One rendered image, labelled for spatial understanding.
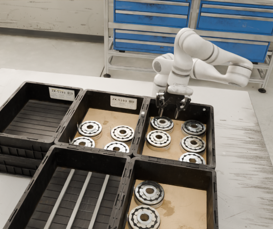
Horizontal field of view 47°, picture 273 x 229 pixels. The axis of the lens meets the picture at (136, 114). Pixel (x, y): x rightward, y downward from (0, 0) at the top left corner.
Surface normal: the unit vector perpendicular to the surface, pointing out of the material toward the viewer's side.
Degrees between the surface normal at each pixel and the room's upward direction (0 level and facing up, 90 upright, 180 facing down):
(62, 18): 90
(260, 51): 90
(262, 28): 90
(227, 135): 0
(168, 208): 0
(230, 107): 0
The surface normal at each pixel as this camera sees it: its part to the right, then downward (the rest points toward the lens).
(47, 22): -0.11, 0.59
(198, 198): 0.04, -0.80
